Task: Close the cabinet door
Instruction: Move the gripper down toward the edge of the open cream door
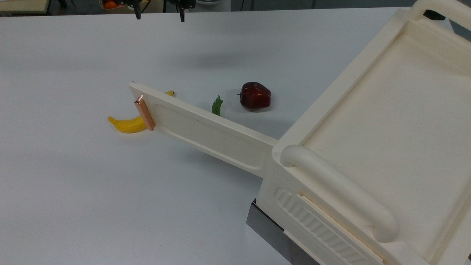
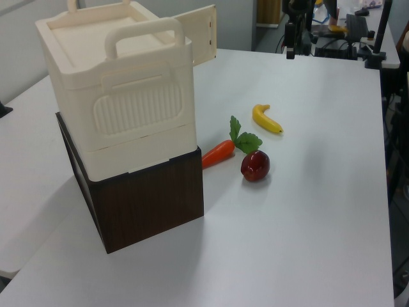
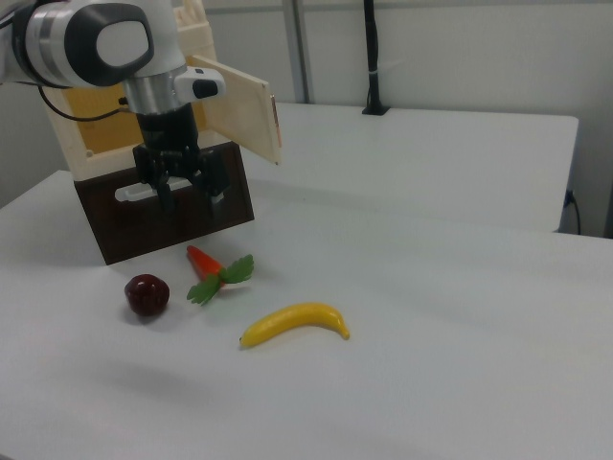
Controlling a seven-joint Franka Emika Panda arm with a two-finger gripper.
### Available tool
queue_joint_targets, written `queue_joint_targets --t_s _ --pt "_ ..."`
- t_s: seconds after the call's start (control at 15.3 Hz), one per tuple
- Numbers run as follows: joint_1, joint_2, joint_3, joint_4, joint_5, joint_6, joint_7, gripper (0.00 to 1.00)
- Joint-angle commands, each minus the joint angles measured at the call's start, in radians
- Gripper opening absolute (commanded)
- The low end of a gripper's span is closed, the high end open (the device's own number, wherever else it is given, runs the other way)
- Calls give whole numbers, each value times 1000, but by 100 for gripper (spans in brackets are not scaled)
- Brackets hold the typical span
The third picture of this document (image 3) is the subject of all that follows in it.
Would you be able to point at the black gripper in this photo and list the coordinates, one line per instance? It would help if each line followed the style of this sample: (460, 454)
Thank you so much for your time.
(165, 127)

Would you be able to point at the cream cabinet door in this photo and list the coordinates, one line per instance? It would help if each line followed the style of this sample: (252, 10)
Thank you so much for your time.
(239, 110)

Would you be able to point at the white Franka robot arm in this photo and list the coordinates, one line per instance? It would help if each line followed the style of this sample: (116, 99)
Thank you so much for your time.
(72, 38)

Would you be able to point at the cream plastic toy cabinet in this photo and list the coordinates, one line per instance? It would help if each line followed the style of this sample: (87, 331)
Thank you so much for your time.
(195, 38)

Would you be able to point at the dark brown drawer unit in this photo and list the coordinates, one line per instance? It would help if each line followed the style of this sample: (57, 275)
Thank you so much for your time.
(167, 230)

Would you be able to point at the orange toy carrot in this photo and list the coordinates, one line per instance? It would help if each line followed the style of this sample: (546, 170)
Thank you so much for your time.
(203, 263)

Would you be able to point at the dark red toy apple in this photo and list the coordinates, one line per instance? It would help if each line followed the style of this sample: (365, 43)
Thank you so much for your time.
(147, 294)

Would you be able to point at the yellow toy banana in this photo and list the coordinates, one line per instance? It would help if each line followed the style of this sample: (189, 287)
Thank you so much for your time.
(292, 321)

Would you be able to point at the black pole clamp base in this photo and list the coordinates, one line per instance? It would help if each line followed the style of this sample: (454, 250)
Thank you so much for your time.
(376, 111)

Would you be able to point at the black vertical pole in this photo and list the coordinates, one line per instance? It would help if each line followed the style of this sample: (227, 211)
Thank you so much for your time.
(370, 48)

